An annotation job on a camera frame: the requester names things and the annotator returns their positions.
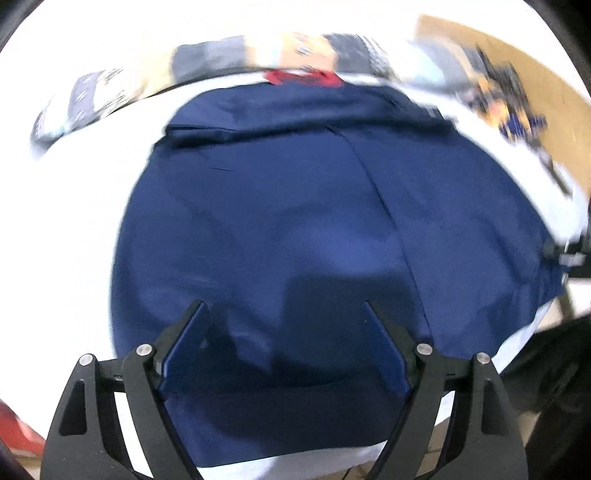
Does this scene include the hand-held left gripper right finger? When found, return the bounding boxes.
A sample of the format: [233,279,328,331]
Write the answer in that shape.
[362,301,529,480]

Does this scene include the light blue bed sheet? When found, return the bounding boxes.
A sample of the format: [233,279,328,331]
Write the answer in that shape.
[0,9,588,480]

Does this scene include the dark cloth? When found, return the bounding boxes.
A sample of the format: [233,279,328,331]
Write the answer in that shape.
[501,314,591,480]

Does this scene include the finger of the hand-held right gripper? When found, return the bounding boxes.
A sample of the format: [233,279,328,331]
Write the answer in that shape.
[542,237,591,278]

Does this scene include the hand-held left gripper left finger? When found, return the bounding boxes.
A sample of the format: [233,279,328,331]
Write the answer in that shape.
[41,300,211,480]

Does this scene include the patchwork quilt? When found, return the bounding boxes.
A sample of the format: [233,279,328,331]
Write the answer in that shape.
[30,30,444,148]

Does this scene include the red object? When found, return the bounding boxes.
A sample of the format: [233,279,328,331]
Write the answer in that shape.
[0,401,45,457]

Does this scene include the navy blue work jacket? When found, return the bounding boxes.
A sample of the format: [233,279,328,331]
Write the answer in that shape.
[111,69,566,462]

